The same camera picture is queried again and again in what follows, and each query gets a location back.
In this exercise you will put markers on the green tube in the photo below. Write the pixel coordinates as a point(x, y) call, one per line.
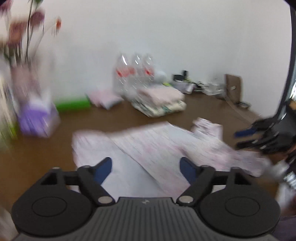
point(74, 104)

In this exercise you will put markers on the person's right hand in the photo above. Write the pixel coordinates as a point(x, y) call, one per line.
point(287, 157)

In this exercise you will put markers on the cluttered small items pile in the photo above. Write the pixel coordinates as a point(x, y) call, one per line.
point(187, 86)

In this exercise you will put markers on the folded cream patterned cloth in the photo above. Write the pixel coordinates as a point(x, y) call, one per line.
point(153, 111)

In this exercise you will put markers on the pink floral vase wrap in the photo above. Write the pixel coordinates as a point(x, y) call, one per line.
point(30, 88)

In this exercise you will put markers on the right clear water bottle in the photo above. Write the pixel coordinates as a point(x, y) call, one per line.
point(148, 65)

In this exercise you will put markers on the dried pink flower bouquet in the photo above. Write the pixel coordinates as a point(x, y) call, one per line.
point(24, 35)

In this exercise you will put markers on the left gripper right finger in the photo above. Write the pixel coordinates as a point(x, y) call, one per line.
point(229, 202)

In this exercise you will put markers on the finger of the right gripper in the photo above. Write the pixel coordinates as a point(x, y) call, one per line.
point(249, 144)
point(245, 133)

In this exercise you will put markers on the small folded pink cloth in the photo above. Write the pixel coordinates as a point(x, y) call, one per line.
point(104, 98)

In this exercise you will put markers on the middle clear water bottle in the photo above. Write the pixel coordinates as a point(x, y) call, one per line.
point(138, 71)

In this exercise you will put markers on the brown cardboard box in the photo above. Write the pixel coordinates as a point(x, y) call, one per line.
point(233, 88)

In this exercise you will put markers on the floral pink white garment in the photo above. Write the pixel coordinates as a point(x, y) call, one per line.
point(145, 160)

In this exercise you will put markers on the purple tissue pack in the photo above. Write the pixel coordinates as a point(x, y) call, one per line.
point(38, 118)

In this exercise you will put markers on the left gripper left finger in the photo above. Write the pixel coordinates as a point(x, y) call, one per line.
point(61, 202)

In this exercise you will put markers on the folded pink cloth stack top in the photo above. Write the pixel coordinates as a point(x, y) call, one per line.
point(160, 95)

